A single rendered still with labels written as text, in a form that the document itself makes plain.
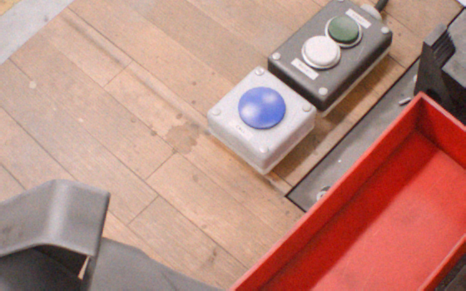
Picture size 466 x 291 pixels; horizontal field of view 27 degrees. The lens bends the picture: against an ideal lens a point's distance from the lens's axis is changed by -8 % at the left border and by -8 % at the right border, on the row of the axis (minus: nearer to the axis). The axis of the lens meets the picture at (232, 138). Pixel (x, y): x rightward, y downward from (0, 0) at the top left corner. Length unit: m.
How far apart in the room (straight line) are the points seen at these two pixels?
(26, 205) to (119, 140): 0.50
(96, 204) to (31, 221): 0.03
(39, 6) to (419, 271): 1.47
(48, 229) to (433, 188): 0.55
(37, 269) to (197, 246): 0.43
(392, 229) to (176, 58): 0.26
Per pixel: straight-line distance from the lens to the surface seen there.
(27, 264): 0.46
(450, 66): 0.88
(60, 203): 0.40
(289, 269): 0.85
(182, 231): 0.88
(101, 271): 0.40
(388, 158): 0.90
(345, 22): 0.94
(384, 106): 0.94
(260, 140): 0.88
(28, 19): 2.17
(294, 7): 0.99
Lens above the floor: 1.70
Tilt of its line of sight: 60 degrees down
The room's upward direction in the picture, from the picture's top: 3 degrees counter-clockwise
